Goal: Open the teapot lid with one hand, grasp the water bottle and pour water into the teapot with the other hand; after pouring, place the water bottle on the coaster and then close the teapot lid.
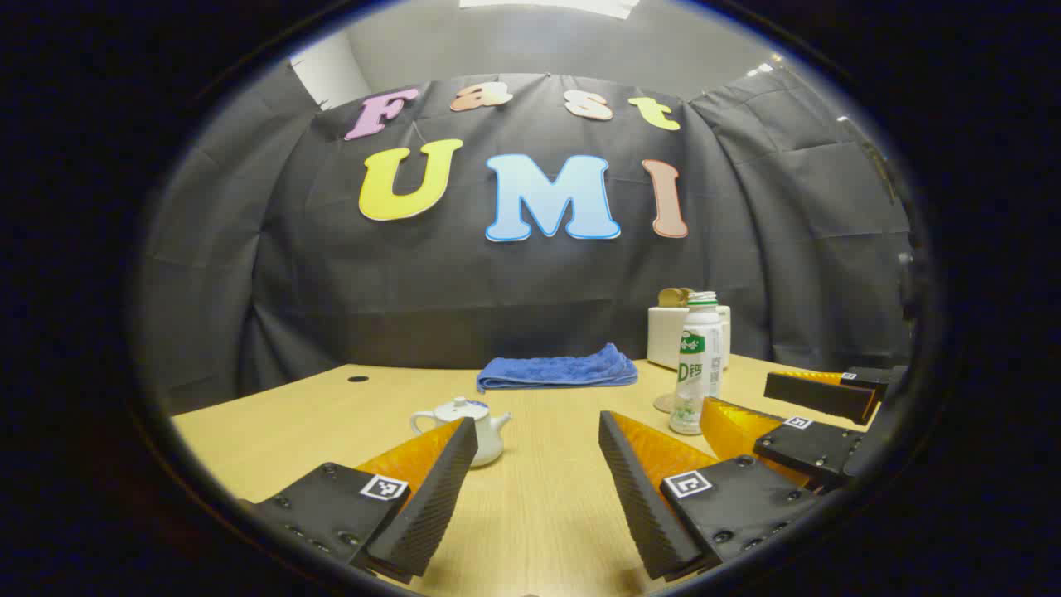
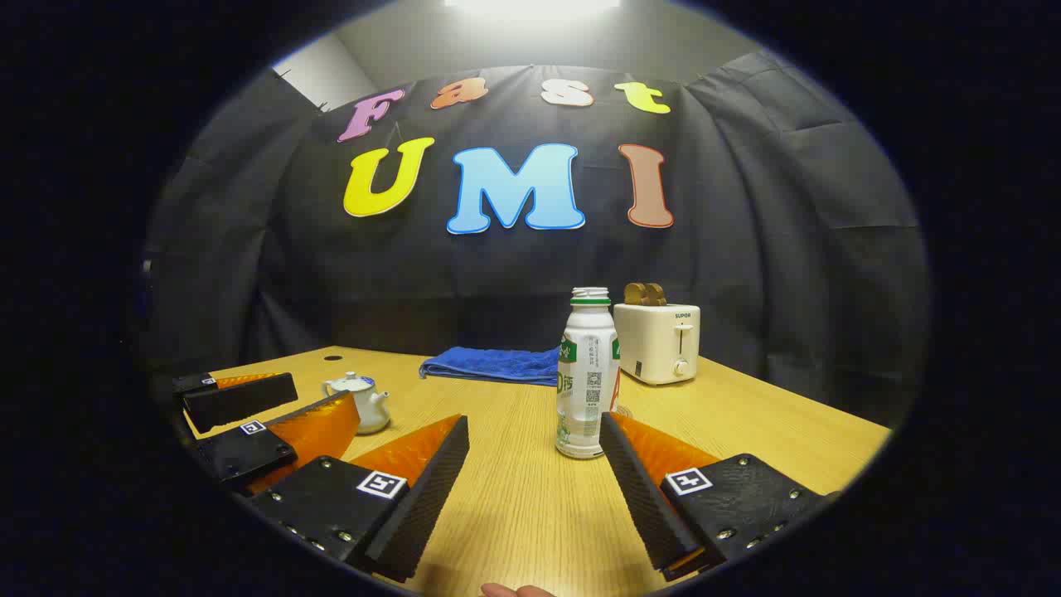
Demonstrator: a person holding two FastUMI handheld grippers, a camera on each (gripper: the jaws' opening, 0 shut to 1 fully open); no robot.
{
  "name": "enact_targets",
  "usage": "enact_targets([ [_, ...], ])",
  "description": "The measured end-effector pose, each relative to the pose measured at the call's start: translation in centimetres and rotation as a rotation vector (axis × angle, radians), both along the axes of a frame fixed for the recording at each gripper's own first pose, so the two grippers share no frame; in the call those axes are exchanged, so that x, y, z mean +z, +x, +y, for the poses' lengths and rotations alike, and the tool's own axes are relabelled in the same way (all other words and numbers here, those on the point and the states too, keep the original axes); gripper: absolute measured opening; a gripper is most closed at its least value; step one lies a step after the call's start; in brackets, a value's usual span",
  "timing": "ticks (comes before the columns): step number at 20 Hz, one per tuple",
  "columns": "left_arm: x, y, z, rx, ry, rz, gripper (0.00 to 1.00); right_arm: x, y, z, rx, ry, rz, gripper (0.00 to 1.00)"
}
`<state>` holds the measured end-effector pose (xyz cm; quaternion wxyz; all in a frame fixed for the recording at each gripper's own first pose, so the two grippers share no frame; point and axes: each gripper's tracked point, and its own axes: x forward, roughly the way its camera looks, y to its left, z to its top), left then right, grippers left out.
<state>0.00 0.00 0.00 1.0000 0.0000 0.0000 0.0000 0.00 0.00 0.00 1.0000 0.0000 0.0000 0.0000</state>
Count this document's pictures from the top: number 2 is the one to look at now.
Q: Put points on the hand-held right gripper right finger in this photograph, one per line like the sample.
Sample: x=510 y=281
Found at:
x=642 y=497

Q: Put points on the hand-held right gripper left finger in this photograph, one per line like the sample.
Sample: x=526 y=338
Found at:
x=431 y=497

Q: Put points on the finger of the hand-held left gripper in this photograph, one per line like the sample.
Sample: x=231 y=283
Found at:
x=240 y=402
x=249 y=452

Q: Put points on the white ceramic teacup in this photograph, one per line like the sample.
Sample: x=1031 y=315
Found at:
x=373 y=410

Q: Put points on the white plastic water bottle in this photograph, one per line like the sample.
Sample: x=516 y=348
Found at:
x=587 y=390

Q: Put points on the blue folded towel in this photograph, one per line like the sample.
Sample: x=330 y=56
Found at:
x=497 y=365

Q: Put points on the cream white toaster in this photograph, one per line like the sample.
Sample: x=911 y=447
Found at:
x=655 y=344

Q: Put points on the brown bread slice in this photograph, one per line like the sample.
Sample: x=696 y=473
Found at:
x=636 y=293
x=656 y=294

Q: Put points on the ceiling light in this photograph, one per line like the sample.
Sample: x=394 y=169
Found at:
x=530 y=4

